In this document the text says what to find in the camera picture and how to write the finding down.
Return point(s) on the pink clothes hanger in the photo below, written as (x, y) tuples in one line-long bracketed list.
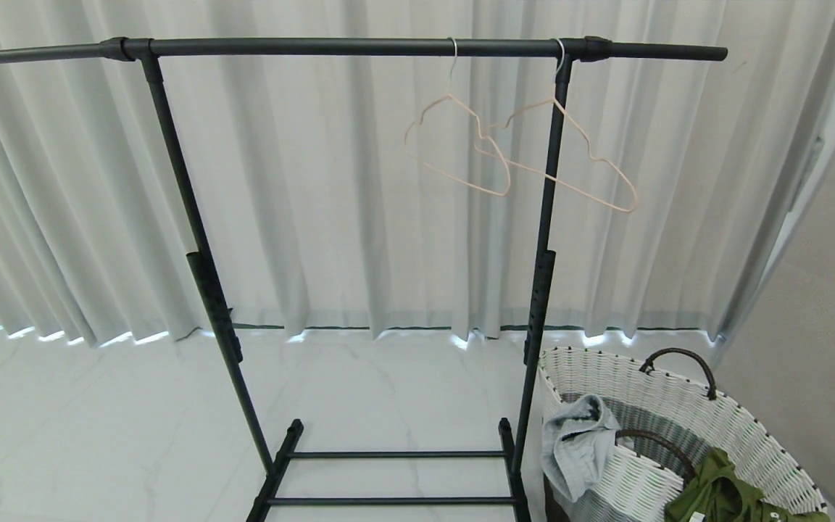
[(570, 188), (461, 177)]

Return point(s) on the green printed shirt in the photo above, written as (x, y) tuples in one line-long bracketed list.
[(715, 493)]

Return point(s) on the black clothes rack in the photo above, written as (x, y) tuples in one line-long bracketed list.
[(316, 47)]

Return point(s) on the white laundry basket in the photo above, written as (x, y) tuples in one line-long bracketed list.
[(642, 486)]

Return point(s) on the white curtain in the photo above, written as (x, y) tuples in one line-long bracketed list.
[(316, 181)]

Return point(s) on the pale grey garment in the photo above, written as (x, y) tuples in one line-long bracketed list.
[(577, 449)]

